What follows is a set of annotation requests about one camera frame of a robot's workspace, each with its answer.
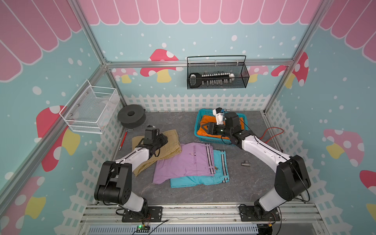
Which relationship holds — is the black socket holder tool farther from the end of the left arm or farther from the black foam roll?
the black foam roll

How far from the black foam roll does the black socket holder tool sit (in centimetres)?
49

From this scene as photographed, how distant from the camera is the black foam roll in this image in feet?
3.66

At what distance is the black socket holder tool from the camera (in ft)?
2.92
